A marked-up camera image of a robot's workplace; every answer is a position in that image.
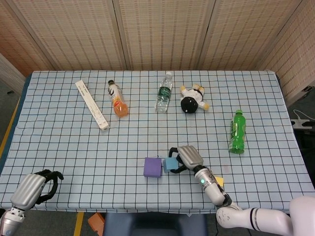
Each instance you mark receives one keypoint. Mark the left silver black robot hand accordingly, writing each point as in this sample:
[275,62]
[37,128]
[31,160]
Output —
[29,189]

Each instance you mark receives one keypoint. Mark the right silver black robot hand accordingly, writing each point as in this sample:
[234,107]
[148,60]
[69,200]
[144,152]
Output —
[189,157]

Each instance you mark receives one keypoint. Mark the light blue cube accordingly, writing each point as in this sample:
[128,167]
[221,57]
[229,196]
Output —
[169,164]

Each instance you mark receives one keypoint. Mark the purple cube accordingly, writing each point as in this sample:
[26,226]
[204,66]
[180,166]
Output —
[152,167]

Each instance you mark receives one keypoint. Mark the small yellow cube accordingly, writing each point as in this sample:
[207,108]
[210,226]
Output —
[220,181]

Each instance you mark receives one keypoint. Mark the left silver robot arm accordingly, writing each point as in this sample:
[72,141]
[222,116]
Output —
[11,218]

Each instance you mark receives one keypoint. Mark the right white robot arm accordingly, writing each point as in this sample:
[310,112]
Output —
[214,189]

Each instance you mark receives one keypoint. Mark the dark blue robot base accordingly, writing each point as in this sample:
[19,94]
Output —
[155,225]

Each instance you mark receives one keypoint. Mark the plush doll with black head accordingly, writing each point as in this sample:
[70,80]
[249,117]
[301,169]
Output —
[190,103]

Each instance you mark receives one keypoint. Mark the green soda bottle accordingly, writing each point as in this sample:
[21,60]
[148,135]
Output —
[237,132]

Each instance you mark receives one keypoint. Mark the light blue checkered tablecloth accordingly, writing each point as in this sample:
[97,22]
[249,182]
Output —
[73,152]

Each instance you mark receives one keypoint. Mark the clear water bottle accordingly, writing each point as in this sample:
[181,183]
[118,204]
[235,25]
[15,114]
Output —
[163,94]

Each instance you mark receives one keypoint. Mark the orange juice bottle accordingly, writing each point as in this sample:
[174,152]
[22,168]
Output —
[118,102]

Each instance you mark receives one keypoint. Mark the long white cardboard box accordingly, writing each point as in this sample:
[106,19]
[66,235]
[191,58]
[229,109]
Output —
[92,105]

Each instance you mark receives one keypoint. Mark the white power strip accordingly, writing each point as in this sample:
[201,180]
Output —
[300,123]

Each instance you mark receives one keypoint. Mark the bamboo folding screen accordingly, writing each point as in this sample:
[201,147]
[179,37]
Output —
[160,32]

